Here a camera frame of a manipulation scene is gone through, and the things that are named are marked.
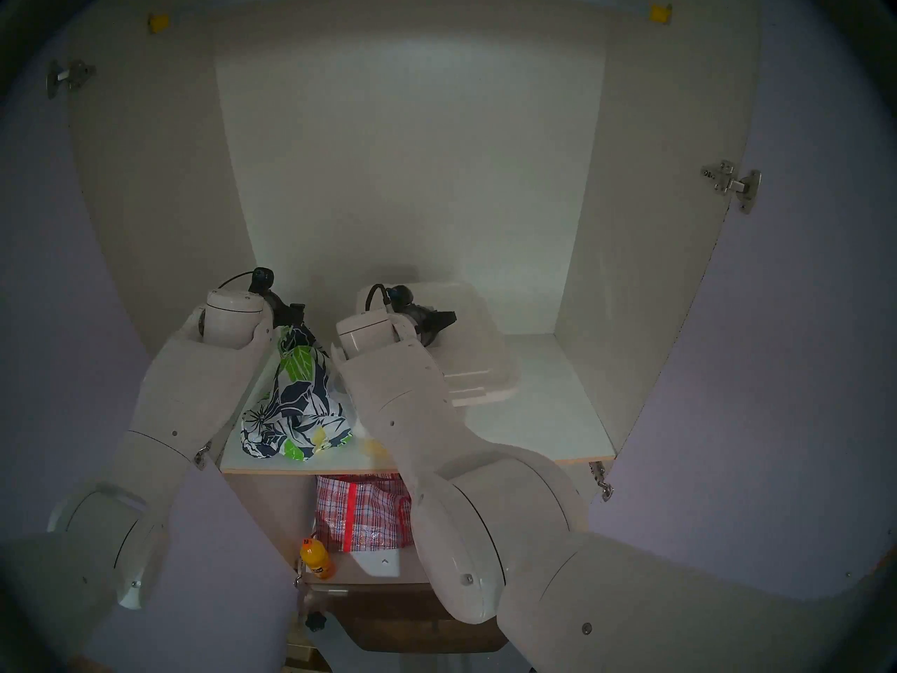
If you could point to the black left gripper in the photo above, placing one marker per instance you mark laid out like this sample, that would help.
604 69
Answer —
282 313

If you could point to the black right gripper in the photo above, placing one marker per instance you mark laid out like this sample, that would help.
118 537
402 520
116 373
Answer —
424 324

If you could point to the white plastic bin lid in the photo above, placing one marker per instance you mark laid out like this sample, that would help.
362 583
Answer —
476 356

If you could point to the navy green floral garment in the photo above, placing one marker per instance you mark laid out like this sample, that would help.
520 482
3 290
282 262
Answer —
294 405

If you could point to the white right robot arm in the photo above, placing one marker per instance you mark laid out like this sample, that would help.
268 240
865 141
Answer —
490 510

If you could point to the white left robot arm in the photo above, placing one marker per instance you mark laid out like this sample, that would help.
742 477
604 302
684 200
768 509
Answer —
189 398

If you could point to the clear plastic storage bin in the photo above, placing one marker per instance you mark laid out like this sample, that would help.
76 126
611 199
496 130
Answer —
361 426

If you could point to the white wardrobe shelf board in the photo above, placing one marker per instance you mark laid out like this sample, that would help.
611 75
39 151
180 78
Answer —
546 412

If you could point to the yellow folded garment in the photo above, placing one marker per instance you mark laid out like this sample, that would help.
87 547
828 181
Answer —
375 449

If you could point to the white wardrobe carcass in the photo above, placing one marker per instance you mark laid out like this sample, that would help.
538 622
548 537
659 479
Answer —
420 153

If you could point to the steel cabinet door hinge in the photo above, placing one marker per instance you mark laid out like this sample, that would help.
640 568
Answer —
70 78
603 479
203 454
732 186

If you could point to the red plaid bag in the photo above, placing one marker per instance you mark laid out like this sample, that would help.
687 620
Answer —
364 514

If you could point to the orange bottle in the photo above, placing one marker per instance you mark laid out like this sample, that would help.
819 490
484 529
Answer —
317 558

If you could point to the lilac wardrobe door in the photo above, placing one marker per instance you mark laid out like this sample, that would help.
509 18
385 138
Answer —
49 293
771 363

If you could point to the white lower cabinet top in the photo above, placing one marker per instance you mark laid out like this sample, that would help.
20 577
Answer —
378 566

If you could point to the brown wooden panel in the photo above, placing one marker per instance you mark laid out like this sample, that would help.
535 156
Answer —
392 615

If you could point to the black star knob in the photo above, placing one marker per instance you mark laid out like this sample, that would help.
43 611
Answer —
316 622

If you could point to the yellow rod holder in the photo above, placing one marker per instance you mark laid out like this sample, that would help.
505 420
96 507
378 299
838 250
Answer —
660 13
159 23

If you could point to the pale closet rod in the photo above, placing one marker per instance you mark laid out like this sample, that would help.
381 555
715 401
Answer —
617 4

